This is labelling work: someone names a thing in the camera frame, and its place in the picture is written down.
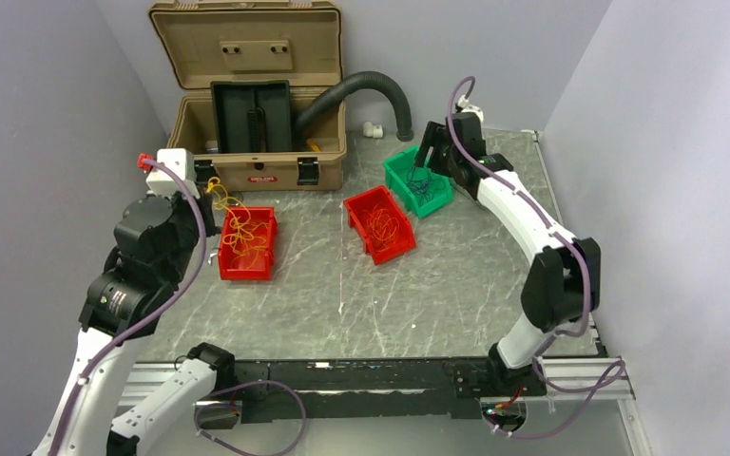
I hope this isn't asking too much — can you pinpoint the yellow wire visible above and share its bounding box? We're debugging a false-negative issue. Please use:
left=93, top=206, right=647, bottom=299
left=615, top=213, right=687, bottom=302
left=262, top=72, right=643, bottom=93
left=205, top=176, right=275, bottom=272

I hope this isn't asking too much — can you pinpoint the orange wire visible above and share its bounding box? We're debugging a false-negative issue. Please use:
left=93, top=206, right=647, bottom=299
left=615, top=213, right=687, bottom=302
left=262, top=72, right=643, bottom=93
left=362, top=202, right=407, bottom=252

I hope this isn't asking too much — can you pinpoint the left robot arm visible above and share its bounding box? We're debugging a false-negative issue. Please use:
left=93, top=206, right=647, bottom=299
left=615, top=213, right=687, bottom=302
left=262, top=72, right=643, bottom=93
left=33, top=192, right=238, bottom=455

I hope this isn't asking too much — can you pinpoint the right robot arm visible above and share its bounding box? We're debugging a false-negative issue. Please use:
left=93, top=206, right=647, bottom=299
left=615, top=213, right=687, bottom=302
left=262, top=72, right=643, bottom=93
left=414, top=111, right=601, bottom=394

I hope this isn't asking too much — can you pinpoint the green plastic bin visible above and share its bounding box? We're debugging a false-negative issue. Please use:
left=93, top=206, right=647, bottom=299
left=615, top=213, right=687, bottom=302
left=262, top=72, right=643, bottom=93
left=382, top=146, right=453, bottom=219

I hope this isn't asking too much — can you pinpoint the white pipe fitting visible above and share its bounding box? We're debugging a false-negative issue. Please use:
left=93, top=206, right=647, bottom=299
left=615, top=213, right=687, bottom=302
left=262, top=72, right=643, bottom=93
left=362, top=122, right=384, bottom=139

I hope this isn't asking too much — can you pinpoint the left red plastic bin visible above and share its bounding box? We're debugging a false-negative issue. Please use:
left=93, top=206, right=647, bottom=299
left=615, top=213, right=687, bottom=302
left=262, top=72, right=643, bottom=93
left=217, top=205, right=279, bottom=281

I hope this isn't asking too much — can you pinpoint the red plastic bin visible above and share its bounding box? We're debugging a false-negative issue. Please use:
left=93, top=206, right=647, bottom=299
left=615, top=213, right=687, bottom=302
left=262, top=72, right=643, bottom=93
left=343, top=185, right=417, bottom=265
left=217, top=205, right=279, bottom=281

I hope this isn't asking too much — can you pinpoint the right red plastic bin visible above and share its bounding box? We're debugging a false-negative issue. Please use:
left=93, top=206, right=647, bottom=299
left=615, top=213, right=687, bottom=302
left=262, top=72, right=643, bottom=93
left=343, top=185, right=417, bottom=265

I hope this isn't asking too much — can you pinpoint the yellow item in toolbox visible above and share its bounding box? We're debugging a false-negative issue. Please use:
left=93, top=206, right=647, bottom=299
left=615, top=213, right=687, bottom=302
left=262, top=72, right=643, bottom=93
left=306, top=140, right=321, bottom=152

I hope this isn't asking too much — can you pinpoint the black toolbox tray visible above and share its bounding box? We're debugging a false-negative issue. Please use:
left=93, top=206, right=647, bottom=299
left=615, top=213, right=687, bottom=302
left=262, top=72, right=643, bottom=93
left=210, top=80, right=293, bottom=154

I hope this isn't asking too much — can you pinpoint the tan plastic toolbox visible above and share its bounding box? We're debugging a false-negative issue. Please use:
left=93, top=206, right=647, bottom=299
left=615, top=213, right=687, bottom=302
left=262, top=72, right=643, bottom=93
left=148, top=1, right=347, bottom=192

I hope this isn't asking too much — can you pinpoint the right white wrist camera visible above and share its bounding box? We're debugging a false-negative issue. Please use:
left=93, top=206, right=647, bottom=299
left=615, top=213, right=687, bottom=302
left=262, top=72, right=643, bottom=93
left=455, top=95, right=485, bottom=123

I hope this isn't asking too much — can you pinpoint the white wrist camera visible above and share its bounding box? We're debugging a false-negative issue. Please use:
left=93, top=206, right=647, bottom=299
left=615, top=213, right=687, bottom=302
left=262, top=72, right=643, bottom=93
left=137, top=148, right=201, bottom=200
left=455, top=95, right=485, bottom=123

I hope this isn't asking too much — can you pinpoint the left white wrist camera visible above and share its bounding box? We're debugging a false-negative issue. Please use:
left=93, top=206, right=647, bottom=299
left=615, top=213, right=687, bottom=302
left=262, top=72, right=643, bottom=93
left=137, top=148, right=201, bottom=200

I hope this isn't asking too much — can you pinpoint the black corrugated hose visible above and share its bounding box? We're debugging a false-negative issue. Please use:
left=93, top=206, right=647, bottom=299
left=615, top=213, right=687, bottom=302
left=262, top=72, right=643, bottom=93
left=296, top=70, right=415, bottom=143

